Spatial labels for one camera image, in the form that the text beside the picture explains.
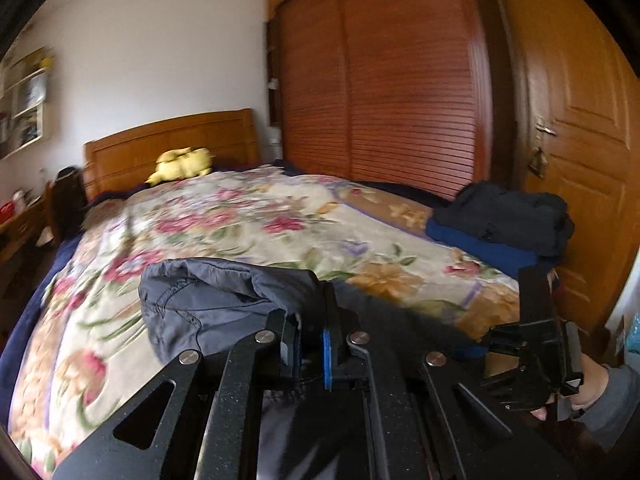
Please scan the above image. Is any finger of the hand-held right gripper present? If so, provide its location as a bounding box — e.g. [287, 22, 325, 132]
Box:
[517, 266, 558, 326]

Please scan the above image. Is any wooden desk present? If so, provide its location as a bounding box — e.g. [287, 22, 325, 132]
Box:
[0, 197, 51, 266]

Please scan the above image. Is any white wall shelf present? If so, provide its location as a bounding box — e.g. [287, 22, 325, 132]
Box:
[0, 47, 56, 161]

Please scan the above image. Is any floral blanket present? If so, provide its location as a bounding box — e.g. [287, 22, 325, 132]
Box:
[7, 166, 523, 476]

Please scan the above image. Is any yellow plush toy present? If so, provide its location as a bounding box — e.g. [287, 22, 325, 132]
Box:
[145, 147, 215, 186]

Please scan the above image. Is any folded dark garment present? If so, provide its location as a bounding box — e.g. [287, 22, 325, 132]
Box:
[431, 181, 576, 258]

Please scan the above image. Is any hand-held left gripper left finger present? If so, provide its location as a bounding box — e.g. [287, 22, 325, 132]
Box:
[50, 307, 306, 480]

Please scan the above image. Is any wooden door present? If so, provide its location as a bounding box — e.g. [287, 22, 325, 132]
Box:
[492, 0, 640, 341]

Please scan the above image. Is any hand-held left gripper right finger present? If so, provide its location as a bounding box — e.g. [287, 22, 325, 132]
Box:
[320, 282, 576, 480]

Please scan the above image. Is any folded blue garment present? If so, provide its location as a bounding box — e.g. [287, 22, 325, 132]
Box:
[425, 220, 561, 278]

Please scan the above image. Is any person's right forearm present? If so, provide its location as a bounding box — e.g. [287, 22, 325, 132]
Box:
[570, 362, 640, 453]

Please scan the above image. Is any wooden bed headboard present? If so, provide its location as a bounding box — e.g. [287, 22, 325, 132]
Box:
[82, 108, 261, 201]

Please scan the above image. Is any black bag on desk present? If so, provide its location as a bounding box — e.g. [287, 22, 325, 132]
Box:
[47, 166, 88, 246]

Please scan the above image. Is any navy bed sheet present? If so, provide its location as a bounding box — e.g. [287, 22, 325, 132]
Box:
[0, 232, 86, 426]

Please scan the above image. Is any wooden louvred wardrobe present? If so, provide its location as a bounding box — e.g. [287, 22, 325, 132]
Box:
[265, 0, 516, 201]

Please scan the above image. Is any person's right hand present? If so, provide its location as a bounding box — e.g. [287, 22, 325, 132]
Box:
[530, 352, 611, 421]

